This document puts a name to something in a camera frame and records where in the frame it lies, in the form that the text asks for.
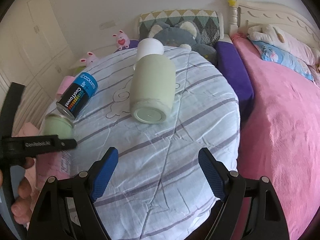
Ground small pink cup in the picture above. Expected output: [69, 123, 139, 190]
[55, 76, 75, 100]

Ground striped white round quilt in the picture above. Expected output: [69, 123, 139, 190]
[70, 47, 240, 239]

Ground pink bunny plush back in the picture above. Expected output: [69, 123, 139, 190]
[113, 30, 131, 50]

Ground cream wardrobe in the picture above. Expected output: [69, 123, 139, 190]
[1, 0, 75, 134]

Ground blue black can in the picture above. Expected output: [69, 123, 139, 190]
[56, 72, 98, 120]

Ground white bedside table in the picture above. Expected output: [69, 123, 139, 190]
[69, 44, 117, 69]

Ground pale green cup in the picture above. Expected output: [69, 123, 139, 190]
[129, 54, 176, 124]

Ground blue cartoon pillow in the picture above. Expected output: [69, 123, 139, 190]
[251, 41, 314, 81]

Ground white paper cup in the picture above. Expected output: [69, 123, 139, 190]
[133, 38, 164, 69]

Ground grey cat plush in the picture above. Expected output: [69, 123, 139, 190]
[148, 21, 217, 65]

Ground pink bunny plush front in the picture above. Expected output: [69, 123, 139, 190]
[80, 51, 99, 67]

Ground cream wooden headboard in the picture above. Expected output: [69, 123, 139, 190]
[227, 0, 319, 49]

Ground triangle pattern pillow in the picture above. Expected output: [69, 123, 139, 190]
[137, 9, 224, 46]

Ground green pink tin can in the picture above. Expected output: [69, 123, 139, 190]
[36, 113, 74, 187]

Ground folded pink blanket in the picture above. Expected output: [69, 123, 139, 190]
[16, 122, 39, 147]

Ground purple cushion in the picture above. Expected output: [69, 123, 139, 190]
[215, 41, 254, 122]

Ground pink bunny plush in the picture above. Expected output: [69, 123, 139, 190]
[80, 51, 99, 67]
[113, 30, 131, 50]

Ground pink bedspread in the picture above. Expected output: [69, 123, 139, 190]
[232, 34, 319, 239]

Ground white dog plush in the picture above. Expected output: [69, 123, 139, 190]
[247, 24, 319, 66]

